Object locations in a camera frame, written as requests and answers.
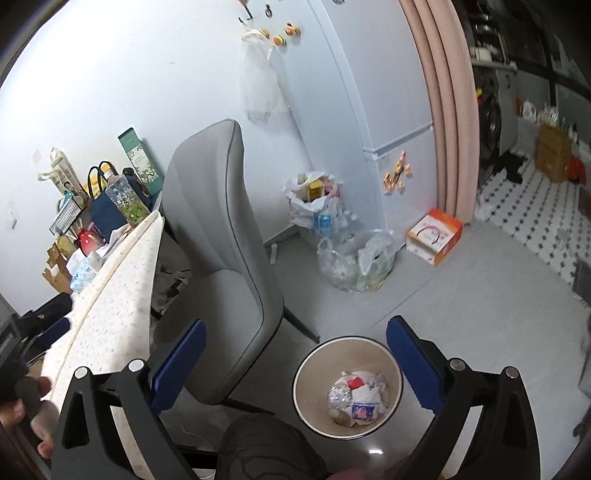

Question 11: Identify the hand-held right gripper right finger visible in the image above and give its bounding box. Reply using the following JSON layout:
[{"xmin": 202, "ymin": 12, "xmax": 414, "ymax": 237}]
[{"xmin": 385, "ymin": 315, "xmax": 541, "ymax": 480}]

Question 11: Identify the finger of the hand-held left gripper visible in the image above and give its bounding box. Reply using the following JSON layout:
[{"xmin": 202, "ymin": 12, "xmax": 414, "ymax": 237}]
[
  {"xmin": 25, "ymin": 318, "xmax": 72, "ymax": 365},
  {"xmin": 21, "ymin": 292, "xmax": 74, "ymax": 326}
]

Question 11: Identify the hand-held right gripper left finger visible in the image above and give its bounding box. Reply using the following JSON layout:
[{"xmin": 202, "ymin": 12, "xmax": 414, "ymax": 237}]
[{"xmin": 51, "ymin": 318, "xmax": 208, "ymax": 480}]

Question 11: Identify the purple snack wrapper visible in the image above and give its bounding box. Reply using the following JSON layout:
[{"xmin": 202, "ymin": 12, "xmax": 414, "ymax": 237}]
[{"xmin": 350, "ymin": 401, "xmax": 377, "ymax": 423}]

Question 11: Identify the crushed clear plastic bottle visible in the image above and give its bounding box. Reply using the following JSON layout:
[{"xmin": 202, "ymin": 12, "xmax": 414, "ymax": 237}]
[{"xmin": 328, "ymin": 385, "xmax": 356, "ymax": 409}]

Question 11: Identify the beige trash bin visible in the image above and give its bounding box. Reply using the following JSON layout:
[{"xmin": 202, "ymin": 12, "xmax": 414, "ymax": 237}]
[{"xmin": 292, "ymin": 337, "xmax": 404, "ymax": 439}]

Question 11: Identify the person's left hand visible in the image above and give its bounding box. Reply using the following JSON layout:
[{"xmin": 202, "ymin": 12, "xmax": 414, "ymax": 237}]
[{"xmin": 0, "ymin": 376, "xmax": 58, "ymax": 460}]

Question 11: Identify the open cardboard box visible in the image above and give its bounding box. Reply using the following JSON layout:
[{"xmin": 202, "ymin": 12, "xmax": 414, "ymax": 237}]
[{"xmin": 41, "ymin": 237, "xmax": 79, "ymax": 294}]

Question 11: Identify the blue tissue pack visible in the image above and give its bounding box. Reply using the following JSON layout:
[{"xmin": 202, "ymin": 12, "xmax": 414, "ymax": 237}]
[{"xmin": 67, "ymin": 251, "xmax": 107, "ymax": 294}]

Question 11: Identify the red pot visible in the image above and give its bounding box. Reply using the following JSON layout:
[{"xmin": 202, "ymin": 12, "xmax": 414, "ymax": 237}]
[{"xmin": 75, "ymin": 228, "xmax": 105, "ymax": 254}]

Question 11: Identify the white paper sheet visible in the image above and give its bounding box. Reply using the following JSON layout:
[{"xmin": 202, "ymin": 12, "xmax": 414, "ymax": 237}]
[{"xmin": 99, "ymin": 225, "xmax": 134, "ymax": 257}]

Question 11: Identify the navy tote bag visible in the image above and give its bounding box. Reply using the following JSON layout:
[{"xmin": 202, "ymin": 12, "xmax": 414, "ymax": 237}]
[{"xmin": 88, "ymin": 161, "xmax": 153, "ymax": 241}]

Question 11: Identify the clear plastic bag of bottles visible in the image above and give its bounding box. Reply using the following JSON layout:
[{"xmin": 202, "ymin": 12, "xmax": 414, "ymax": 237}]
[{"xmin": 316, "ymin": 228, "xmax": 402, "ymax": 292}]

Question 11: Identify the yellow snack packet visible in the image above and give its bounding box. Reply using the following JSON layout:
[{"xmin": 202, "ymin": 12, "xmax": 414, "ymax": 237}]
[{"xmin": 90, "ymin": 166, "xmax": 118, "ymax": 195}]

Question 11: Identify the orange and white box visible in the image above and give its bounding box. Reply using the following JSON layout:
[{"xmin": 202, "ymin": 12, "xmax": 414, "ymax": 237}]
[{"xmin": 405, "ymin": 209, "xmax": 464, "ymax": 267}]

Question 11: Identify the clear floral bottle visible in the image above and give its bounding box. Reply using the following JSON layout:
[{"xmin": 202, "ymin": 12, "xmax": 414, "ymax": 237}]
[{"xmin": 105, "ymin": 174, "xmax": 153, "ymax": 228}]

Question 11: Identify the beige paper tote bag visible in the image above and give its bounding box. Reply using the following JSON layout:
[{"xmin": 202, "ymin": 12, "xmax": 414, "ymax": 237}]
[{"xmin": 37, "ymin": 147, "xmax": 88, "ymax": 199}]

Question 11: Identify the grey chair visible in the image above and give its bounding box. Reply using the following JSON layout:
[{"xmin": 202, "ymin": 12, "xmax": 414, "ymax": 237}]
[{"xmin": 154, "ymin": 119, "xmax": 320, "ymax": 414}]

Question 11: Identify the tall green box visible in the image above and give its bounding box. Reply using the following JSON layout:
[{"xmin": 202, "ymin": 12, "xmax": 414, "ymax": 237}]
[{"xmin": 117, "ymin": 127, "xmax": 166, "ymax": 197}]

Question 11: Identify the orange cartoon fridge sticker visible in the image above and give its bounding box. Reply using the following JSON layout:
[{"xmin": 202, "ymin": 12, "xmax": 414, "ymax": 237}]
[{"xmin": 382, "ymin": 151, "xmax": 414, "ymax": 197}]

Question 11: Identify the white plastic bag of packets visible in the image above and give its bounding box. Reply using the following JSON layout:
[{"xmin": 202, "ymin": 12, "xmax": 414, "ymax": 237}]
[{"xmin": 284, "ymin": 171, "xmax": 356, "ymax": 234}]

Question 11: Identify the black cloth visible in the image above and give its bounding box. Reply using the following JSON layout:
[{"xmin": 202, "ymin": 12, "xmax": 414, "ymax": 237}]
[{"xmin": 492, "ymin": 151, "xmax": 529, "ymax": 183}]

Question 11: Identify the brown cardboard box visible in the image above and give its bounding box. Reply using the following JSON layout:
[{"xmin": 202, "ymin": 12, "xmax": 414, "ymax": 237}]
[{"xmin": 536, "ymin": 124, "xmax": 573, "ymax": 183}]

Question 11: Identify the pink curtain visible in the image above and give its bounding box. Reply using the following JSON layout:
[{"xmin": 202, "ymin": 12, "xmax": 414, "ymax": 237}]
[{"xmin": 399, "ymin": 0, "xmax": 481, "ymax": 222}]

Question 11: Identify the red bag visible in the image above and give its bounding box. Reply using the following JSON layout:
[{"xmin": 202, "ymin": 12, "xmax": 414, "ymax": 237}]
[{"xmin": 567, "ymin": 154, "xmax": 588, "ymax": 183}]

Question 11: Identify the washing machine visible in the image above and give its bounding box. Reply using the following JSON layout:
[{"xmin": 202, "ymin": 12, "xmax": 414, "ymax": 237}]
[{"xmin": 473, "ymin": 65, "xmax": 515, "ymax": 174}]

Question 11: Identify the white fridge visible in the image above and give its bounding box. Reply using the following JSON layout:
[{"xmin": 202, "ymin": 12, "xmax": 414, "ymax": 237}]
[{"xmin": 307, "ymin": 0, "xmax": 439, "ymax": 245}]

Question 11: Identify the white mesh hanging bag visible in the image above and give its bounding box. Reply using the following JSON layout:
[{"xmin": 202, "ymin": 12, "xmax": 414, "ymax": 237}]
[{"xmin": 239, "ymin": 25, "xmax": 291, "ymax": 123}]

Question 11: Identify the black wire basket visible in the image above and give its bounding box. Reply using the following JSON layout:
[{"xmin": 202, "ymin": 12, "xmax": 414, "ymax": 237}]
[{"xmin": 48, "ymin": 196, "xmax": 86, "ymax": 236}]

